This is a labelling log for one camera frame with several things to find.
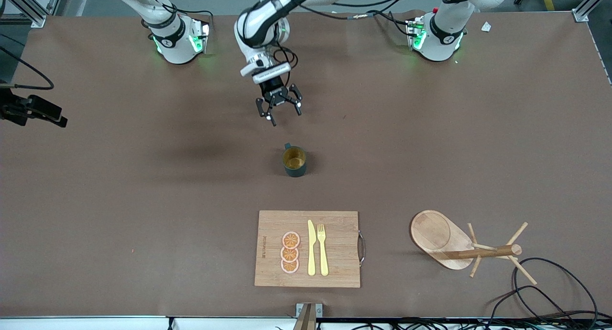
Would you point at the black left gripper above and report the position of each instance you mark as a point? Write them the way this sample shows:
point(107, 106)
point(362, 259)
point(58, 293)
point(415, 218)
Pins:
point(274, 89)

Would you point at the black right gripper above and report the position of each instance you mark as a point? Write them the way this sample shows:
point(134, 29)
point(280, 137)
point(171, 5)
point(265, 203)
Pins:
point(21, 111)

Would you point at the teal cup yellow inside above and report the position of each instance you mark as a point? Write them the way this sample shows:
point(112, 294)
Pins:
point(295, 172)

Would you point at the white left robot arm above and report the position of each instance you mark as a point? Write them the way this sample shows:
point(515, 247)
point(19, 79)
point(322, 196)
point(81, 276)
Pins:
point(258, 28)

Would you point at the brown table cover sheet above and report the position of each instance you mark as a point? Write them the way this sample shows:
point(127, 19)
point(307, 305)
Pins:
point(143, 177)

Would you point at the orange slice toy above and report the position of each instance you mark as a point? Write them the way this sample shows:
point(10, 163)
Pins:
point(289, 254)
point(291, 239)
point(289, 266)

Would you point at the yellow plastic knife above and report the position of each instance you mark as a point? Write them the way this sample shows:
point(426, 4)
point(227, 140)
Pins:
point(311, 253)

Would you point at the yellow plastic fork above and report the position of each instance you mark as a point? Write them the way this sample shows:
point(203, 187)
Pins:
point(323, 258)

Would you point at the bamboo cutting board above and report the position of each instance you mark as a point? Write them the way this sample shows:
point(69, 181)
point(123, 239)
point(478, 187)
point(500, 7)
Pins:
point(339, 272)

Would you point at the wooden mug tree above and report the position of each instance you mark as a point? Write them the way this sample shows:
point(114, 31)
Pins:
point(430, 234)

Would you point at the white paper scrap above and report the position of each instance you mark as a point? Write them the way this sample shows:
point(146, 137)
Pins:
point(486, 27)

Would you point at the aluminium frame post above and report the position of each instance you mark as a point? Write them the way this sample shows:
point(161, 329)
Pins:
point(581, 15)
point(37, 19)

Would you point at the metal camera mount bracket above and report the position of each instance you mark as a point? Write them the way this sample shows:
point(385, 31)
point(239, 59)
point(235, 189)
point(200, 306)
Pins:
point(306, 315)

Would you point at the silver table edge rail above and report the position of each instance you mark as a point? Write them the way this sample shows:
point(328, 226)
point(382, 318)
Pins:
point(95, 323)

